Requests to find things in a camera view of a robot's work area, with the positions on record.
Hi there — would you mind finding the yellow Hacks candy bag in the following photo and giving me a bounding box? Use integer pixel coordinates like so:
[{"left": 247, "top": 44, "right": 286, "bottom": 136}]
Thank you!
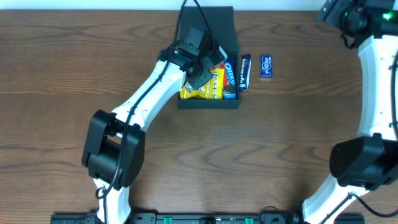
[{"left": 180, "top": 72, "right": 223, "bottom": 100}]

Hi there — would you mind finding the blue Oreo cookie pack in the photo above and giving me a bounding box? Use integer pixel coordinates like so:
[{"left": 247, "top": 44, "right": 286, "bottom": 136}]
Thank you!
[{"left": 223, "top": 60, "right": 236, "bottom": 100}]

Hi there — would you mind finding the blue Dairy Milk chocolate bar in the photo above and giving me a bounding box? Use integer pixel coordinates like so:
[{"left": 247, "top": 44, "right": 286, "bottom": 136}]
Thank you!
[{"left": 239, "top": 54, "right": 252, "bottom": 92}]

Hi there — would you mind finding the black box with lid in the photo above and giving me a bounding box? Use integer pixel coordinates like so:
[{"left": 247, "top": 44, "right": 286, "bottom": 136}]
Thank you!
[{"left": 177, "top": 6, "right": 241, "bottom": 110}]

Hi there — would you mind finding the blue Eclipse mints box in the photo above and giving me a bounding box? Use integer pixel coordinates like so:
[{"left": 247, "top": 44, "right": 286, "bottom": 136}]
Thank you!
[{"left": 261, "top": 55, "right": 273, "bottom": 78}]

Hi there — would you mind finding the red Hacks candy bag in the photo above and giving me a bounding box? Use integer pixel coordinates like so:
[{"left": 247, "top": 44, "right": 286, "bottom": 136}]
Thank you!
[{"left": 210, "top": 62, "right": 228, "bottom": 86}]

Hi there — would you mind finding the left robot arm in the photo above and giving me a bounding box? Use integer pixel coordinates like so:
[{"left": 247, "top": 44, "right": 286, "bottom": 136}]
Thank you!
[{"left": 81, "top": 47, "right": 227, "bottom": 223}]

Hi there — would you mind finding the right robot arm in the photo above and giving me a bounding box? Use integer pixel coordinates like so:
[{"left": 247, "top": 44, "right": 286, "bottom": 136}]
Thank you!
[{"left": 288, "top": 0, "right": 397, "bottom": 223}]

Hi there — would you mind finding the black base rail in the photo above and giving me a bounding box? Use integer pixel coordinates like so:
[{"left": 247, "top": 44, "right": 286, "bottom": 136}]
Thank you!
[{"left": 50, "top": 205, "right": 365, "bottom": 224}]

